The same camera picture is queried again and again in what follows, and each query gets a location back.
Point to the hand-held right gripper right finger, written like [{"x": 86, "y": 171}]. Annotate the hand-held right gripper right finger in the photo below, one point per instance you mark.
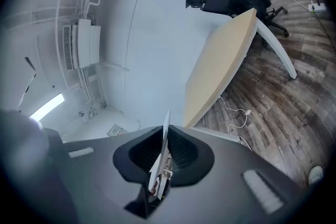
[{"x": 189, "y": 157}]

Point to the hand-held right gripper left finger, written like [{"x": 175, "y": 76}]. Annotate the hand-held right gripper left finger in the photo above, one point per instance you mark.
[{"x": 141, "y": 154}]

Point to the white plate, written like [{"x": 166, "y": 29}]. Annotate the white plate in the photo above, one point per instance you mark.
[{"x": 166, "y": 128}]

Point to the beige wooden desk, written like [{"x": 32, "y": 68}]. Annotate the beige wooden desk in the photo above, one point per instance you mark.
[{"x": 218, "y": 65}]

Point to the ceiling light strip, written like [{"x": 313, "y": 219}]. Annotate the ceiling light strip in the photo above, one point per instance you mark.
[{"x": 47, "y": 107}]

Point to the white air conditioner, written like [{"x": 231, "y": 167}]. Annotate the white air conditioner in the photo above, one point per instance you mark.
[{"x": 84, "y": 42}]

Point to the person's white shoe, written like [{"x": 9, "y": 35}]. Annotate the person's white shoe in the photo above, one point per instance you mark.
[{"x": 315, "y": 174}]

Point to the black office chair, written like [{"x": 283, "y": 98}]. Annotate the black office chair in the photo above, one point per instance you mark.
[{"x": 218, "y": 0}]

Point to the white power strip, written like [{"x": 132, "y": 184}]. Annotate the white power strip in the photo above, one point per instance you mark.
[{"x": 317, "y": 7}]

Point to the white wall switch panel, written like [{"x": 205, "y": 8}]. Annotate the white wall switch panel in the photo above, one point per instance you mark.
[{"x": 116, "y": 130}]

